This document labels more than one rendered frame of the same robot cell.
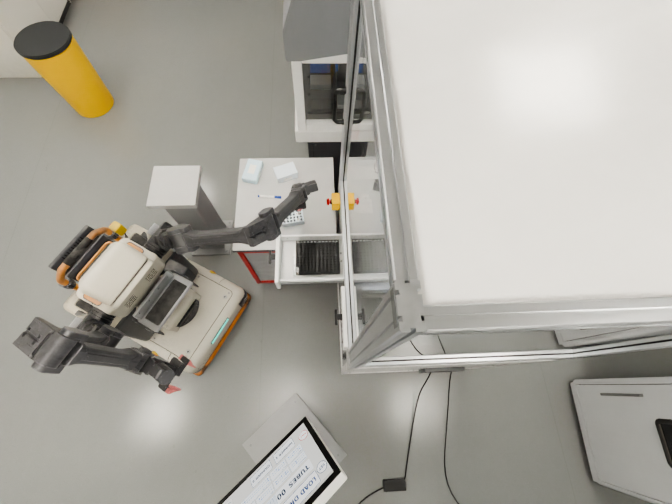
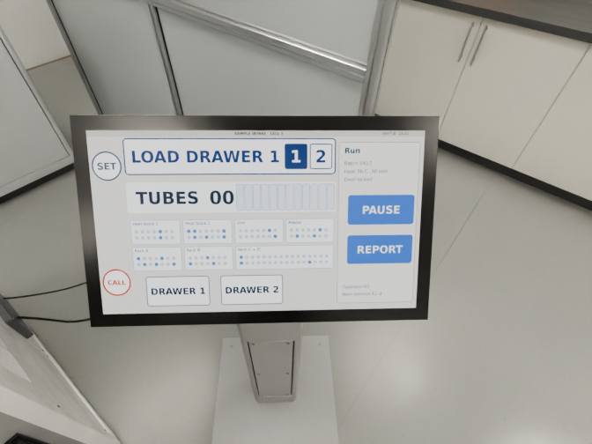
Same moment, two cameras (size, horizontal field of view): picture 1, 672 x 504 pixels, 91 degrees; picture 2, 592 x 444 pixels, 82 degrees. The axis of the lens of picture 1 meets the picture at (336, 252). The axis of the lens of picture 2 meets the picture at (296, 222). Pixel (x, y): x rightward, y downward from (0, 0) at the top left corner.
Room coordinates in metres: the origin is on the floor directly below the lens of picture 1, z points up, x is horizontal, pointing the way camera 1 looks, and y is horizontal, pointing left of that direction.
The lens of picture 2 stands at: (-0.17, 0.43, 1.46)
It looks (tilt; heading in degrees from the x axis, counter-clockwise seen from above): 49 degrees down; 224
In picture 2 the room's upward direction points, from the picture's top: 2 degrees clockwise
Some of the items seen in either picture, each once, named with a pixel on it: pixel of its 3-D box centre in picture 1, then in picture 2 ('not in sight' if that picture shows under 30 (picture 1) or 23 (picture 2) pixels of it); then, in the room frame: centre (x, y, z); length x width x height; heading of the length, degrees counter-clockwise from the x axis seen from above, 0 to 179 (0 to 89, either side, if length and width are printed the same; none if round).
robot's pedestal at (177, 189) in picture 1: (196, 215); not in sight; (1.04, 1.00, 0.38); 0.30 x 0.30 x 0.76; 7
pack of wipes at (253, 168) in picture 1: (252, 171); not in sight; (1.17, 0.54, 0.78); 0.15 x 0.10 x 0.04; 173
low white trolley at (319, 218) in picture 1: (291, 229); not in sight; (1.00, 0.32, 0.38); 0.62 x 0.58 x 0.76; 7
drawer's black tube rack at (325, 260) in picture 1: (317, 258); not in sight; (0.61, 0.09, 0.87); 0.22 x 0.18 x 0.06; 97
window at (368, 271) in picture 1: (357, 205); not in sight; (0.59, -0.06, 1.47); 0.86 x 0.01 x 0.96; 7
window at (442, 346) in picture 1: (529, 344); not in sight; (0.16, -0.57, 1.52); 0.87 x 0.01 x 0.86; 97
